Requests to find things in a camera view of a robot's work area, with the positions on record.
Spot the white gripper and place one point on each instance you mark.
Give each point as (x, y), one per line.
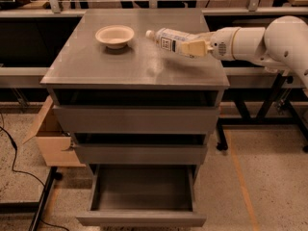
(222, 44)

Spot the clear plastic bottle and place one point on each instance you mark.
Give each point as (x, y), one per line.
(170, 40)

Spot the grey drawer cabinet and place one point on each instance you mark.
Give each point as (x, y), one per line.
(140, 75)

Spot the grey top drawer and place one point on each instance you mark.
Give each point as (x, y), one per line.
(76, 119)

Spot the grey drawer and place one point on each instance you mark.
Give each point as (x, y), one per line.
(141, 149)
(76, 119)
(144, 196)

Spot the grey middle drawer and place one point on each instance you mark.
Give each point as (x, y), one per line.
(141, 149)

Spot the grey bottom drawer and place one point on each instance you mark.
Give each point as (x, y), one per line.
(144, 196)

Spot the white paper bowl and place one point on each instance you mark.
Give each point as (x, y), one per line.
(114, 36)

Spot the cardboard box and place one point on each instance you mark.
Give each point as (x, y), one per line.
(53, 144)

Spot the black table leg frame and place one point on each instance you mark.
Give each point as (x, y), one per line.
(255, 107)

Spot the grey metal rail workbench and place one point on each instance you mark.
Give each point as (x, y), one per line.
(38, 13)

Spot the black metal floor frame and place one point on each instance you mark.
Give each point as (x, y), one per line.
(34, 207)

